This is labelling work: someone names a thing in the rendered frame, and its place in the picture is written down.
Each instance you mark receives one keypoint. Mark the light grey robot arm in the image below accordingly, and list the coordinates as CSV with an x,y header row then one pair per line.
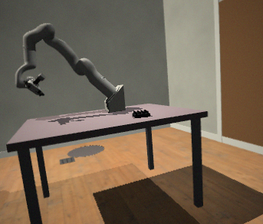
x,y
83,65

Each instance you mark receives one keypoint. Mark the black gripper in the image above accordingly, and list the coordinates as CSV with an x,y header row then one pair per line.
x,y
33,89

